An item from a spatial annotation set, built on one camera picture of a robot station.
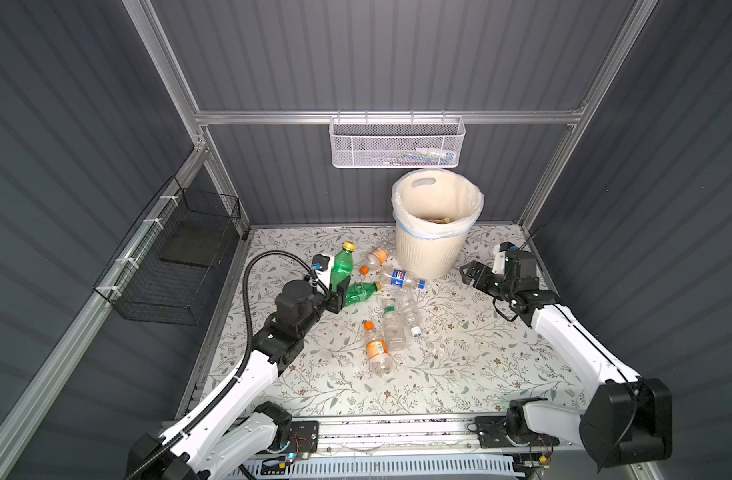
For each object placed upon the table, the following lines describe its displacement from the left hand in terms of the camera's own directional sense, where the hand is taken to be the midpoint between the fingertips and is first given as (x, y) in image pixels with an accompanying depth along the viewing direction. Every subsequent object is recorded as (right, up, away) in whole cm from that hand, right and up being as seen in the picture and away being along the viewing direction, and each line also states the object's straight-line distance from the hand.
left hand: (338, 274), depth 75 cm
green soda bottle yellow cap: (+2, +2, -2) cm, 3 cm away
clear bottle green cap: (+16, -19, +16) cm, 29 cm away
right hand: (+39, -1, +10) cm, 40 cm away
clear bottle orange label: (+11, -24, +8) cm, 28 cm away
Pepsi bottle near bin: (+18, -3, +24) cm, 30 cm away
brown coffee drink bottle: (+34, +17, +31) cm, 49 cm away
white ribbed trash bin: (+30, +21, +30) cm, 48 cm away
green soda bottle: (+4, -8, +22) cm, 24 cm away
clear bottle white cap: (+22, -14, +21) cm, 33 cm away
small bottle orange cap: (+7, +3, +33) cm, 34 cm away
